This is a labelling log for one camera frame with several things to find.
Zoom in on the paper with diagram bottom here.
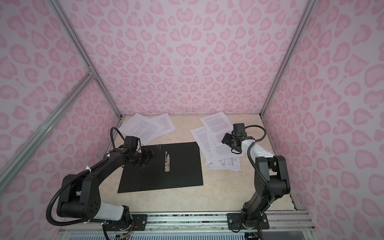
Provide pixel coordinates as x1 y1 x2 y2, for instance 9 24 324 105
206 157 241 172

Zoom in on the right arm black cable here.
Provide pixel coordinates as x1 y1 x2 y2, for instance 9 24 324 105
244 124 277 205

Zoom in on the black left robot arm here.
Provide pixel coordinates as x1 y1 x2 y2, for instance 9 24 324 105
46 147 155 230

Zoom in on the diagonal aluminium frame bar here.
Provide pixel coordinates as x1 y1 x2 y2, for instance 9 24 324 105
1 71 94 192

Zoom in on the red folder black inside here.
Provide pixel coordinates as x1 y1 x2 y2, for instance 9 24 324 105
118 142 204 194

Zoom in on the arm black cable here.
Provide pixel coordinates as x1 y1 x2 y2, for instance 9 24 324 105
45 126 127 227
244 124 277 205

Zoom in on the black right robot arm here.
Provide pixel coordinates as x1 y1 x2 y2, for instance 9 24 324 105
222 133 291 233

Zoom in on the right corner aluminium post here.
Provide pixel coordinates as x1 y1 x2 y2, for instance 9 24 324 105
260 0 319 120

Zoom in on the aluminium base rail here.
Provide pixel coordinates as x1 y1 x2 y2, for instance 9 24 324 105
56 211 319 240

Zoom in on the left corner aluminium post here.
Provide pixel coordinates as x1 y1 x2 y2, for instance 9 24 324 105
47 0 123 120

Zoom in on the corner aluminium post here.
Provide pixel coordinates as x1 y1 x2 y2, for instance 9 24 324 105
47 0 123 120
260 0 319 120

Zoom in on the printed paper stack top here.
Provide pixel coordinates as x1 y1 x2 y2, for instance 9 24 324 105
191 127 238 162

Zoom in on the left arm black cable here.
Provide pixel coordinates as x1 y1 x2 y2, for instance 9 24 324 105
45 126 127 227

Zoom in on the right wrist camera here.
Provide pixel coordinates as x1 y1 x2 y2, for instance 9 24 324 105
232 123 248 138

